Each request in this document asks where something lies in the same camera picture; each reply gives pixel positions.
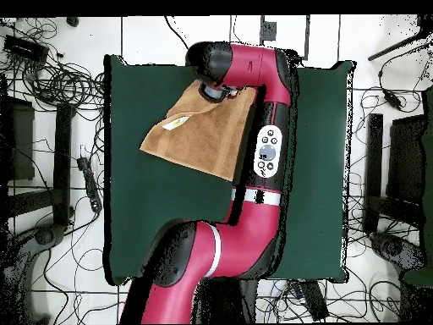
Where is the orange terry towel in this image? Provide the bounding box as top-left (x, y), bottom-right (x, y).
top-left (139, 79), bottom-right (259, 183)

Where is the dark flat panel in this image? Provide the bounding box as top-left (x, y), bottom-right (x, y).
top-left (386, 113), bottom-right (428, 206)
top-left (0, 96), bottom-right (36, 181)

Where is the dark green table cloth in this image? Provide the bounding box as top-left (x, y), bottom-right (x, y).
top-left (102, 53), bottom-right (356, 287)

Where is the black power strip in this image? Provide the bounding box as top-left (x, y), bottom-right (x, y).
top-left (76, 156), bottom-right (103, 213)

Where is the black stand bar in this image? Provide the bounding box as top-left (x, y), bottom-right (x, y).
top-left (362, 113), bottom-right (384, 234)
top-left (52, 102), bottom-right (74, 227)

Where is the black rectangular device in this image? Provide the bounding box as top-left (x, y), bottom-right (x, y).
top-left (299, 280), bottom-right (330, 322)

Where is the small grey square plate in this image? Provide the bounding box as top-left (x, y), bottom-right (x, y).
top-left (261, 20), bottom-right (278, 42)

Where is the black office chair base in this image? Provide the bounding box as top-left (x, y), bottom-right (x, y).
top-left (369, 231), bottom-right (428, 273)
top-left (0, 223), bottom-right (67, 324)

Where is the black power adapter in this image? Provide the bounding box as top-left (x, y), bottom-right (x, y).
top-left (382, 89), bottom-right (404, 112)

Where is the dark green fabric object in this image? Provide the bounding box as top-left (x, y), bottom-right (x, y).
top-left (402, 85), bottom-right (433, 289)

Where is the black rod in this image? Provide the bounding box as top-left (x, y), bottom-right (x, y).
top-left (367, 28), bottom-right (433, 63)

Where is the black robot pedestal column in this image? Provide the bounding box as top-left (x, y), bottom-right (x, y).
top-left (192, 278), bottom-right (259, 324)

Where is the long black cable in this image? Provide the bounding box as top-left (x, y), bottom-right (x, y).
top-left (164, 15), bottom-right (190, 50)

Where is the grey rectangular frame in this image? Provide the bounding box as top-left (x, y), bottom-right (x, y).
top-left (259, 14), bottom-right (311, 61)

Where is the coiled black cable bundle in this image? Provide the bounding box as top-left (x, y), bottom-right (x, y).
top-left (19, 60), bottom-right (106, 113)

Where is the black network switch box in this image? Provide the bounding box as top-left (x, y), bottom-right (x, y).
top-left (2, 34), bottom-right (50, 67)

